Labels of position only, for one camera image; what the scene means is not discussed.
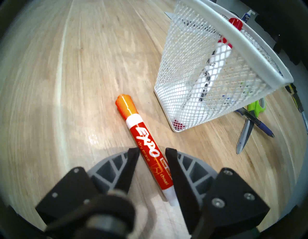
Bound red cap dotted marker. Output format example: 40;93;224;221
172;18;243;130

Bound whiteboard cleaner spray bottle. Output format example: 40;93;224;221
241;10;255;23

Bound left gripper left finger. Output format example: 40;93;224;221
35;147;140;232

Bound blue ballpoint pen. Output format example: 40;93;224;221
235;107;275;138

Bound white mesh pen holder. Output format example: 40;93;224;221
154;0;294;132

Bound yellow tape measure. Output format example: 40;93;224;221
285;83;303;113

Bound orange cap white marker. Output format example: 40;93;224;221
115;94;180;207

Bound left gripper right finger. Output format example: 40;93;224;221
165;148;270;238

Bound large black wall screen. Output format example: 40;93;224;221
241;0;308;65

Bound green handled scissors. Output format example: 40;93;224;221
236;98;266;154

